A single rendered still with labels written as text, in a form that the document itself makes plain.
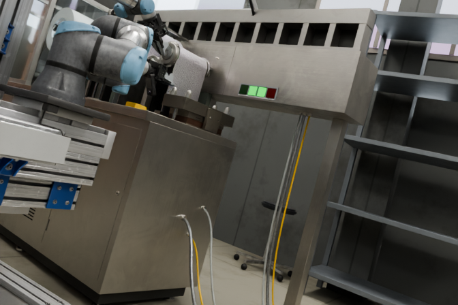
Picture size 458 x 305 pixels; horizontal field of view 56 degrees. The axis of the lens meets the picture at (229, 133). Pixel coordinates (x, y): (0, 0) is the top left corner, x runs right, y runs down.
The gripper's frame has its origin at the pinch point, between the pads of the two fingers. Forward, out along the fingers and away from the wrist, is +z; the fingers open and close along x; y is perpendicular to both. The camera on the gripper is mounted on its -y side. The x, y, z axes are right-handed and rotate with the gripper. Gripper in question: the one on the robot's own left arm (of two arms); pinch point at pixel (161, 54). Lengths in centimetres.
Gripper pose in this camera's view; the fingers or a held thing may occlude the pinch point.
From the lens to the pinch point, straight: 233.7
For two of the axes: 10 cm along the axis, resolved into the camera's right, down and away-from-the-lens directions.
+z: 2.8, 7.8, 5.5
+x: -7.6, -1.7, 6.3
